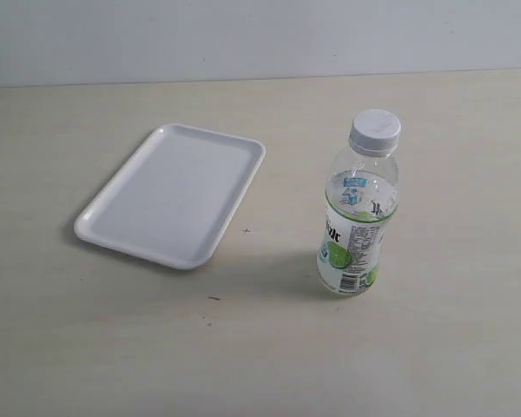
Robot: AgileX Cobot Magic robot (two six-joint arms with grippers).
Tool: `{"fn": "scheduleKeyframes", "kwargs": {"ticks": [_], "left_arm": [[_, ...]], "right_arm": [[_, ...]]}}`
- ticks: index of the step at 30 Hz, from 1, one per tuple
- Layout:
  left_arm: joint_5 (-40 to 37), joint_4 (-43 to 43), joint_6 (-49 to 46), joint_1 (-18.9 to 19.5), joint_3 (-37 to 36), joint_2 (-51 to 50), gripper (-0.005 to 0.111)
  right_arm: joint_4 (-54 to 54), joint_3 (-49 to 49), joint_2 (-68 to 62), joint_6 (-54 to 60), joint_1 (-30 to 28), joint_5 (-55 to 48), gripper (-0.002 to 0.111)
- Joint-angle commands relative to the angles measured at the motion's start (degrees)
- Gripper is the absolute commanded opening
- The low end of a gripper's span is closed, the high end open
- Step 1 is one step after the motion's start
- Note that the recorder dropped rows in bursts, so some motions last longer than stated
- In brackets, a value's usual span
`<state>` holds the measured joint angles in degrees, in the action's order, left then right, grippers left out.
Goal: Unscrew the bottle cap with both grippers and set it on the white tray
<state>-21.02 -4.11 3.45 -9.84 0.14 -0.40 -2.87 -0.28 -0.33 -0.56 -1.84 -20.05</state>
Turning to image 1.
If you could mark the clear plastic water bottle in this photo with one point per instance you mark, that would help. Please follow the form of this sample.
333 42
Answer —
361 195

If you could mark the white bottle cap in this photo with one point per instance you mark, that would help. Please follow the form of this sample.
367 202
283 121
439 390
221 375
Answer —
375 132

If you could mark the white rectangular plastic tray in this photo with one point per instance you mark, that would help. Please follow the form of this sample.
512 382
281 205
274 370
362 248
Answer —
172 200

